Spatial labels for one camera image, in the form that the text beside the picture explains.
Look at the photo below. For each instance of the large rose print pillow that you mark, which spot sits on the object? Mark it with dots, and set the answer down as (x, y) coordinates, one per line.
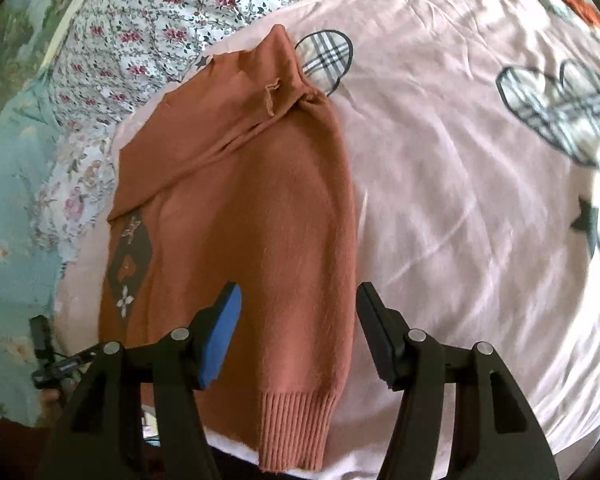
(70, 200)

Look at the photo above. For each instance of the left hand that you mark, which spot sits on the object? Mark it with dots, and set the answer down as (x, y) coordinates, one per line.
(53, 402)

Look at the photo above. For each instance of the pink heart-print bed sheet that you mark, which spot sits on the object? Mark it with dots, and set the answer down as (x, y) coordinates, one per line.
(473, 133)

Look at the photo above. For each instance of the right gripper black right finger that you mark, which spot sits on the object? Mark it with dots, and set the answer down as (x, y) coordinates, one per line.
(495, 434)

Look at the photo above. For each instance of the teal floral blanket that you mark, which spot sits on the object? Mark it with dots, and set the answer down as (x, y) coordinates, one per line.
(28, 272)

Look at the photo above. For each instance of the rust orange knit sweater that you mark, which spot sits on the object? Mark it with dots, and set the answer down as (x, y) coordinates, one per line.
(240, 175)

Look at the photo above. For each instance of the small floral white quilt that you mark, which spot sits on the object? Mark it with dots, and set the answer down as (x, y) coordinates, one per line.
(118, 53)

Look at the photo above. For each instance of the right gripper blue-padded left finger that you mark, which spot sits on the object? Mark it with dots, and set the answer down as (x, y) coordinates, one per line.
(100, 434)

